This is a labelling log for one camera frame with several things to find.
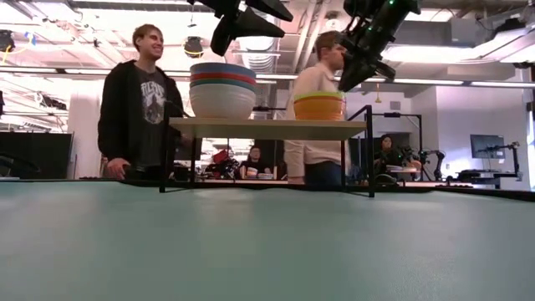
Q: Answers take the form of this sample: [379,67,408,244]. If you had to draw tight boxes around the black ceiling dome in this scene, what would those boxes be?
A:
[182,36,206,59]

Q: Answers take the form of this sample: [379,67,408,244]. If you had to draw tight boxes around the dark wall monitor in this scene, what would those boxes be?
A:
[469,134,507,161]

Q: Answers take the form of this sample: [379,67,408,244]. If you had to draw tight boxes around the wooden shelf with black legs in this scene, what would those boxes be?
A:
[158,104,376,199]

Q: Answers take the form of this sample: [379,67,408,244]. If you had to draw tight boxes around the small pink translucent bowl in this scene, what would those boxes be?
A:
[293,95,347,122]

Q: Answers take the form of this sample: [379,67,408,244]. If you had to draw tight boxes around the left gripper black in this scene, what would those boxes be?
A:
[186,0,294,58]

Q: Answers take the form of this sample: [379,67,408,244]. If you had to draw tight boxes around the black partition panel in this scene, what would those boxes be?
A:
[0,130,75,181]

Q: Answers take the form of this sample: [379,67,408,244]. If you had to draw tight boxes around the ribbed ventilation duct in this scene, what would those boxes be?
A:
[240,36,282,74]

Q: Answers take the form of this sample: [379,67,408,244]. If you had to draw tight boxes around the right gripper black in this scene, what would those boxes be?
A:
[337,16,398,93]

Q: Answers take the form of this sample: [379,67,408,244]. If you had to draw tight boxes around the person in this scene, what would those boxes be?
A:
[239,145,273,181]
[283,30,349,187]
[97,23,186,181]
[373,133,422,185]

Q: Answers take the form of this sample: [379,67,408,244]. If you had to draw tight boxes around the large white bowl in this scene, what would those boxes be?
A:
[189,84,257,121]

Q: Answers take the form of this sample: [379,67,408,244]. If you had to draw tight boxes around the green table mat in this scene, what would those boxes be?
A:
[0,179,535,301]

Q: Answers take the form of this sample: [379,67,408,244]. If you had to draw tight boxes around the black ceiling device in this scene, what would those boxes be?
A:
[0,29,16,54]

